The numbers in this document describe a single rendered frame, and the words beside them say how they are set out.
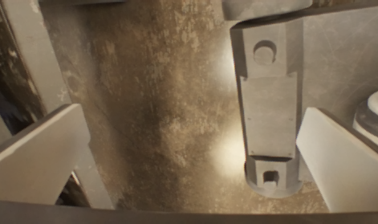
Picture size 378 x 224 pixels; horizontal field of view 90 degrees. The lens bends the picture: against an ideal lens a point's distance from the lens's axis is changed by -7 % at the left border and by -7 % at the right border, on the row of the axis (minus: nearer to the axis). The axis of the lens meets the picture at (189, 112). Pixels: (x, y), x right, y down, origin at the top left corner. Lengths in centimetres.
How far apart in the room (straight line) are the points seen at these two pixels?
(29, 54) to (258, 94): 47
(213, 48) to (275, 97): 28
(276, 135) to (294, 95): 12
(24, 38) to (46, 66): 6
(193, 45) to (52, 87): 45
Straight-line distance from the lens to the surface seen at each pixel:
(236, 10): 47
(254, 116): 54
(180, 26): 72
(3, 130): 63
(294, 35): 46
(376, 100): 45
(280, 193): 71
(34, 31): 44
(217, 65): 71
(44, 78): 45
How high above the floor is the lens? 65
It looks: 52 degrees down
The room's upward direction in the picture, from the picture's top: 144 degrees counter-clockwise
